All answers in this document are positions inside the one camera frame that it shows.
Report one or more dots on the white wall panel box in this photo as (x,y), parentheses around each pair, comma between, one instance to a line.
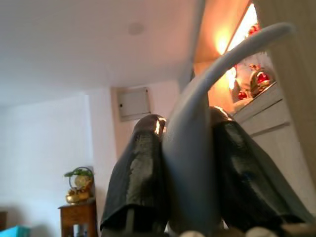
(133,103)

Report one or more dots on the red and gold ornament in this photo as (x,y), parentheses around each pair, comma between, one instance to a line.
(260,80)

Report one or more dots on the white drawer cabinet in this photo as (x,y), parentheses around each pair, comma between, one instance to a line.
(266,116)

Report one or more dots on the gold ornament with green leaves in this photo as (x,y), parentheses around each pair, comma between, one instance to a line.
(79,182)

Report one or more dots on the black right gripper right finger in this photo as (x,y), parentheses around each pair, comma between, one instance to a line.
(242,177)

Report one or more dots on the teal object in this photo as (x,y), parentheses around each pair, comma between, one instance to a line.
(14,232)

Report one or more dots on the wooden side table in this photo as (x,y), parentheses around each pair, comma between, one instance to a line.
(74,217)

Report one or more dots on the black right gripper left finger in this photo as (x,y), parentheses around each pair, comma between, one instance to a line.
(138,177)

